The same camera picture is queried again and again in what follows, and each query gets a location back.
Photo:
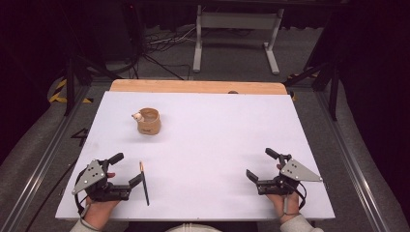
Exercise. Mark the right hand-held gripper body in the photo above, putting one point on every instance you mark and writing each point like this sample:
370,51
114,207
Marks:
291,172

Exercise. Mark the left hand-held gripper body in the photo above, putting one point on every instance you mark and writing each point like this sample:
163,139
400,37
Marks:
92,175

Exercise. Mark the black pencil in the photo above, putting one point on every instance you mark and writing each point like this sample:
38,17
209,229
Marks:
145,187

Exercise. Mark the person's right hand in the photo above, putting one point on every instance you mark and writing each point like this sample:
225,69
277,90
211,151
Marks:
286,206

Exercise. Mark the person's left hand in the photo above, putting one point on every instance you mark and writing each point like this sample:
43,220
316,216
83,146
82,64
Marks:
98,212

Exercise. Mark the brown cup with small figure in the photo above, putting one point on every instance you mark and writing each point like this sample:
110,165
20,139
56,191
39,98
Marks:
149,124

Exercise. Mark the white table sheet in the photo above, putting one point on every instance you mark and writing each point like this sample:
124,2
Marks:
206,138

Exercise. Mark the black tripod stand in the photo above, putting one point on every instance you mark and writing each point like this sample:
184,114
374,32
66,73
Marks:
69,83
333,87

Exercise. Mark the white metal stand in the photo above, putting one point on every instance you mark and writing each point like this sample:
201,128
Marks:
237,21

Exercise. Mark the aluminium floor rail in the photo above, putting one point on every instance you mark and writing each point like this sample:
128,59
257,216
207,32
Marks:
349,161
42,161

